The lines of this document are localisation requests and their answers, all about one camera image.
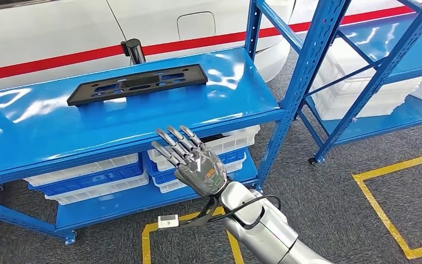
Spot black plastic car part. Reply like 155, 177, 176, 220
201, 134, 228, 144
66, 63, 209, 107

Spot red barrier belt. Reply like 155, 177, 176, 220
142, 4, 415, 56
0, 44, 124, 84

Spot yellow floor tape square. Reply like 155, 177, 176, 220
352, 153, 422, 260
141, 207, 245, 264

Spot white stacked plastic crates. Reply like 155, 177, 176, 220
310, 36, 422, 122

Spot white car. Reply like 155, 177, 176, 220
0, 0, 422, 95

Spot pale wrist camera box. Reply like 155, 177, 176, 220
157, 214, 180, 229

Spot chrome stanchion post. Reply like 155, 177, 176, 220
120, 38, 147, 65

